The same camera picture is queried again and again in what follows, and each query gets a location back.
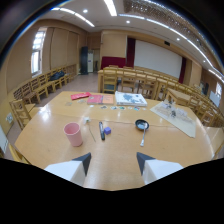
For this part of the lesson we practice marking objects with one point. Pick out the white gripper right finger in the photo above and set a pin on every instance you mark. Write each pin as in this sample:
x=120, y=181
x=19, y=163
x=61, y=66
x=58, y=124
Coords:
x=156, y=169

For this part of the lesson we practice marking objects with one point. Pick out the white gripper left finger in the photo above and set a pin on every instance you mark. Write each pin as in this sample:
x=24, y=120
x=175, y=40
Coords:
x=71, y=169

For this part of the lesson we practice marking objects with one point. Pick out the pink plastic cup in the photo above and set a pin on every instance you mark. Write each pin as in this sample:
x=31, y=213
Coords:
x=73, y=134

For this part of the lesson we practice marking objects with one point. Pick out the thin grey stick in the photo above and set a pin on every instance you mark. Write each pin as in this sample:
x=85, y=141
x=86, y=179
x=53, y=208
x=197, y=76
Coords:
x=92, y=133

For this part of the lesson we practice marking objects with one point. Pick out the black marker pen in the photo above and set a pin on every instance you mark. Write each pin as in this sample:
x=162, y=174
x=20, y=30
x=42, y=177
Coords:
x=101, y=130

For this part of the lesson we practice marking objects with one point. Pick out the small white cap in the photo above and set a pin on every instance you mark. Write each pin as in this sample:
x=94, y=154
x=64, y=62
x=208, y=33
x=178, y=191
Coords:
x=86, y=119

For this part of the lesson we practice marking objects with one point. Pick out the small purple cube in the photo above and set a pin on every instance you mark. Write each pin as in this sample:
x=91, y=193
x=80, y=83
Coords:
x=107, y=130

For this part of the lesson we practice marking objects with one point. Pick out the beige paper sheet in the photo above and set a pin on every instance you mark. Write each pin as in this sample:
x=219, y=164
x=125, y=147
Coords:
x=176, y=119

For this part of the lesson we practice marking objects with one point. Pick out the clear plastic package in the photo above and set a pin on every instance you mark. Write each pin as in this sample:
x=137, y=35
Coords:
x=171, y=110

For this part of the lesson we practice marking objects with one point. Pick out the small picture card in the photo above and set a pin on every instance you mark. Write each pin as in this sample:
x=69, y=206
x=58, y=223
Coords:
x=136, y=108
x=103, y=107
x=113, y=107

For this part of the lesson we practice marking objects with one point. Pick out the red flat booklet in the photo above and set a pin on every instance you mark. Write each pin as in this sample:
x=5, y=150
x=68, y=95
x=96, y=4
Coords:
x=80, y=95

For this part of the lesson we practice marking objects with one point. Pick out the red book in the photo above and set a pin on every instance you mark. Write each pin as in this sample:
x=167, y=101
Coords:
x=95, y=99

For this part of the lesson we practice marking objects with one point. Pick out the wooden chair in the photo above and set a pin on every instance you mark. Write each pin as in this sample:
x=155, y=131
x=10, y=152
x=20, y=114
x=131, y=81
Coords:
x=128, y=81
x=148, y=86
x=110, y=80
x=21, y=112

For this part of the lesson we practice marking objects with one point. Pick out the orange book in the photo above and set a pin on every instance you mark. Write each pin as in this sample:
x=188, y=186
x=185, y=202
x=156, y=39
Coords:
x=108, y=99

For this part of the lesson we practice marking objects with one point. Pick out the white projection screen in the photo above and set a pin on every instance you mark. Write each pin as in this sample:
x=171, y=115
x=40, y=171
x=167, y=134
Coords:
x=157, y=59

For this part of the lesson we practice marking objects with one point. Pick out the black tall cabinet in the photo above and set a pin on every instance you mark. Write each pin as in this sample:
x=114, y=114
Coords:
x=84, y=60

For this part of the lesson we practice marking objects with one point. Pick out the dark red podium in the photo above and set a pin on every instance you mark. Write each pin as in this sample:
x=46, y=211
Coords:
x=113, y=62

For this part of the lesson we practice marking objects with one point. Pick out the dark red curtain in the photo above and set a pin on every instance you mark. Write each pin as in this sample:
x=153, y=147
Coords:
x=130, y=52

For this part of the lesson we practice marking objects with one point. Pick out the window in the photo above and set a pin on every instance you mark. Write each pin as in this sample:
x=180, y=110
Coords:
x=37, y=52

